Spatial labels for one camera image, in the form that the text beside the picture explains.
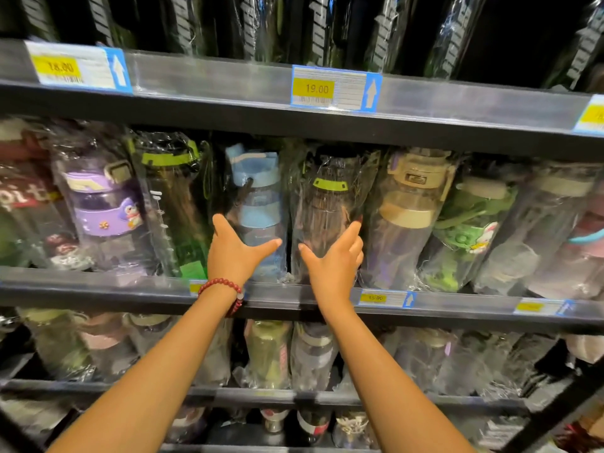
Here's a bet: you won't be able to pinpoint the person's right hand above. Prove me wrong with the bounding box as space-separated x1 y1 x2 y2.
298 220 365 316

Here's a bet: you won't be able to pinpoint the person's left hand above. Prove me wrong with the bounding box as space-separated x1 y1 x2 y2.
206 213 284 291

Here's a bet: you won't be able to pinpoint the blue bottle with straw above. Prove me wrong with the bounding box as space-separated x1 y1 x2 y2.
221 143 291 284

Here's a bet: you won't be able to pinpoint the clear bottle green ring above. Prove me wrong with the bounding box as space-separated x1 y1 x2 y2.
290 145 382 284

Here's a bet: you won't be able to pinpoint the green lid bottle pink handle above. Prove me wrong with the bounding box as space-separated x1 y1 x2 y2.
18 308 95 383
233 319 294 390

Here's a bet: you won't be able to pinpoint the purple strap bottle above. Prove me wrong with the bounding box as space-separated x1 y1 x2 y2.
394 327 454 394

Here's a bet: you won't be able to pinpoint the purple cartoon bottle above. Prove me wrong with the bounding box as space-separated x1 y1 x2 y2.
49 131 157 274

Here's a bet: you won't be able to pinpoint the green rabbit bottle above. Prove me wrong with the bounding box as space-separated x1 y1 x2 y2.
415 176 520 294

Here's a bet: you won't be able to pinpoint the black metal store shelving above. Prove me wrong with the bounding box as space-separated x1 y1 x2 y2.
0 0 604 453

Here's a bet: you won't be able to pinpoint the clear bottle blue button lid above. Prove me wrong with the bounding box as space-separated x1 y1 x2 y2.
473 162 603 298

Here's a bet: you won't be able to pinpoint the red lid bottle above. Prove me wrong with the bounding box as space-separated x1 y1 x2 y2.
0 118 95 272

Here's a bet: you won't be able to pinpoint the person's right forearm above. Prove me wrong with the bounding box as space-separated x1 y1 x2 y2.
325 301 478 453

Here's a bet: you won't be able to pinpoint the person's left forearm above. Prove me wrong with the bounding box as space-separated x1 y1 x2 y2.
47 287 244 453

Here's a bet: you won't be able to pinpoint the row of dark bagged bottles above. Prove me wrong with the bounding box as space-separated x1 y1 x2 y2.
14 0 604 90

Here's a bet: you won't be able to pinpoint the white hanging cloth packs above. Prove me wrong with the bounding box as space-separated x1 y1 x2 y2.
564 333 604 365

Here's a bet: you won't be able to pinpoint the red bead bracelet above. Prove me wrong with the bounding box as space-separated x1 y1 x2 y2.
197 277 245 316

